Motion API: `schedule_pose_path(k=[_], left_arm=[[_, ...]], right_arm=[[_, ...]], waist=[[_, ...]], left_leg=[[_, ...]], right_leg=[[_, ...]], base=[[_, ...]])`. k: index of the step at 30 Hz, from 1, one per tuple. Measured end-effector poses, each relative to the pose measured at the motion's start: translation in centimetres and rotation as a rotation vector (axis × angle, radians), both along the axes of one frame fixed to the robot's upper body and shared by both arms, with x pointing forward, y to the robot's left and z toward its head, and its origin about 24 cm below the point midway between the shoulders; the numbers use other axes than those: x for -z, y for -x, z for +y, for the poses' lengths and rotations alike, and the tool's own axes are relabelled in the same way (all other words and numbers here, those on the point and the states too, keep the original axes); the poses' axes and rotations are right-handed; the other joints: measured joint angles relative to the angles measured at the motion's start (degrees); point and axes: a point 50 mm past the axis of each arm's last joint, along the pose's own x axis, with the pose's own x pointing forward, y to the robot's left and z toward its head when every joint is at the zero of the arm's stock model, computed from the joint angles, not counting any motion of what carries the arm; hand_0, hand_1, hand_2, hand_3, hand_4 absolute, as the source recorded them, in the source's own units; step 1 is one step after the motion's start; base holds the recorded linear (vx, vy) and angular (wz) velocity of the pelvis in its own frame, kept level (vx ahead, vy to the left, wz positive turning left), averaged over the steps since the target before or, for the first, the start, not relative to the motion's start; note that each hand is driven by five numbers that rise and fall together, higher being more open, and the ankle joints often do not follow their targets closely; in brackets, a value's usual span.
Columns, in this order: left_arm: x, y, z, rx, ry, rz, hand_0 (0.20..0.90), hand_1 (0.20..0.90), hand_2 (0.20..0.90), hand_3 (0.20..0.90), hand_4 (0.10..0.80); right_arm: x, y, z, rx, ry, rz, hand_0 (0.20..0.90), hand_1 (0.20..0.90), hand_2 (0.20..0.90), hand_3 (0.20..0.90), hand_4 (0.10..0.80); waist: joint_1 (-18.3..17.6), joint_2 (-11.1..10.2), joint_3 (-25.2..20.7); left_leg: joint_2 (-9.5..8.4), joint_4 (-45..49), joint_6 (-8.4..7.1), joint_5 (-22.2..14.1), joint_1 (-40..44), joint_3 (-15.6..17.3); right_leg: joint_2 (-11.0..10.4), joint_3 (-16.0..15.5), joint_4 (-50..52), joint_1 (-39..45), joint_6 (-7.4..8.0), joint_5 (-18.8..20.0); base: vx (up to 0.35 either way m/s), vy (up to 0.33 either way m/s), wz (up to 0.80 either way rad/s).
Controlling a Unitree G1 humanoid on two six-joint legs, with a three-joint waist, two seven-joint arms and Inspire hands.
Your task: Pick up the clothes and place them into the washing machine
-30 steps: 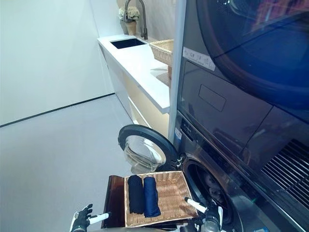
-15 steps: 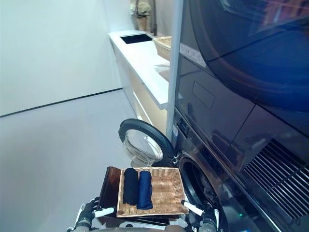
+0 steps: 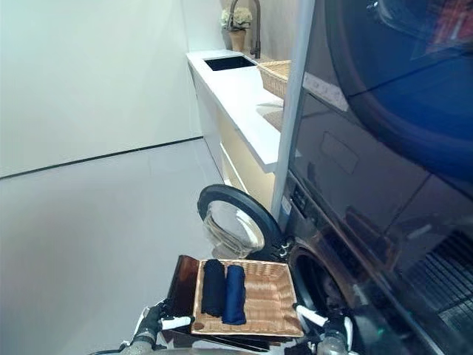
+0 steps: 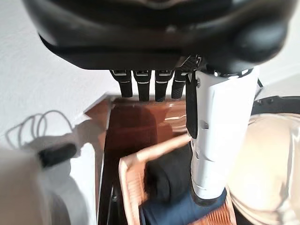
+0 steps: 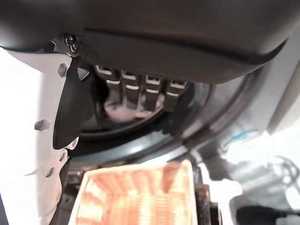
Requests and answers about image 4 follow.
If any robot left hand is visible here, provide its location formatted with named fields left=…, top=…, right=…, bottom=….
left=21, top=0, right=296, bottom=207

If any large black garment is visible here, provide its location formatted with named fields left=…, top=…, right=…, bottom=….
left=142, top=142, right=195, bottom=202

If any blue garment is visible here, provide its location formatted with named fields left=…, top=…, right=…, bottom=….
left=140, top=187, right=228, bottom=225

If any round glass washer door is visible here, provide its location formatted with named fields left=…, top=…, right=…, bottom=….
left=227, top=96, right=300, bottom=225

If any rectangular wicker laundry basket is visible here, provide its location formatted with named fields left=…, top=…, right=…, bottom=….
left=118, top=135, right=237, bottom=225

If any silver robot left leg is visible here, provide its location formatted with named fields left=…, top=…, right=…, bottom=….
left=0, top=142, right=94, bottom=225

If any brown acrylic stand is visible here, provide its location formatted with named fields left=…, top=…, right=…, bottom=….
left=84, top=93, right=193, bottom=225

